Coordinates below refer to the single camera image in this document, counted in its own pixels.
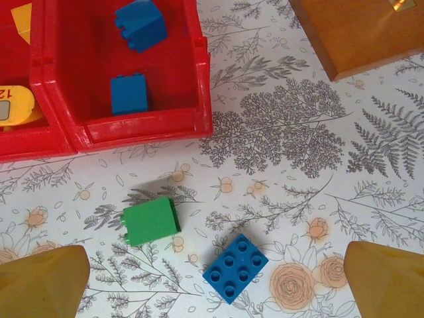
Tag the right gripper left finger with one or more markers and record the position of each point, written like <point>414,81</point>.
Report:
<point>39,285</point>

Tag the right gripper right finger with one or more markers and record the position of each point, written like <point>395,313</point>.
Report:
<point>387,285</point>

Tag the green square lego brick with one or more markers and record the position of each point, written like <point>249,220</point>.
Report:
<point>152,222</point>

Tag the yellow rounded lego piece 120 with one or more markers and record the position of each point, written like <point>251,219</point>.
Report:
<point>20,99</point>

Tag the blue square lego brick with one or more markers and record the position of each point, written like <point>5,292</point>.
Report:
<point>129,96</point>
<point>142,23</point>

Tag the yellow square lego brick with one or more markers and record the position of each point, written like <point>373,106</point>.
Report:
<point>24,23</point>

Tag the red plastic bin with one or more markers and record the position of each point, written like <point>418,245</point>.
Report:
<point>139,132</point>
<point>30,145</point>

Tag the blue six-stud lego brick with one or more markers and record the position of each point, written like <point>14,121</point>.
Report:
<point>235,268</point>

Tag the brown wooden base plate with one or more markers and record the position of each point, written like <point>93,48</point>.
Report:
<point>357,36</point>

